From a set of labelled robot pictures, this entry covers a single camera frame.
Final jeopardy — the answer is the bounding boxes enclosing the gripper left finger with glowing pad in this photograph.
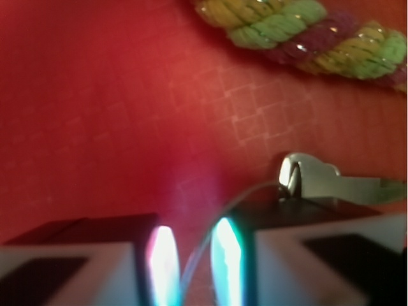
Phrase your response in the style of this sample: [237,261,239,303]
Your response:
[1,213,180,305]

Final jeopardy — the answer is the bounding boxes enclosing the red plastic tray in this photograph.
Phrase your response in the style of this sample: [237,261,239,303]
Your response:
[0,0,408,306]

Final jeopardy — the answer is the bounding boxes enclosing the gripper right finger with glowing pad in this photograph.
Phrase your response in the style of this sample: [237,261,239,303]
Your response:
[210,199,407,305]

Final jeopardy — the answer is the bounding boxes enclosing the silver keys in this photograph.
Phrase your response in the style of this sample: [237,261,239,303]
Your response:
[180,152,407,302]

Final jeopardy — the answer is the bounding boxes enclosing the multicolour twisted rope toy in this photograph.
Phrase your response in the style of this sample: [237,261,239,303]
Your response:
[194,1,407,92]

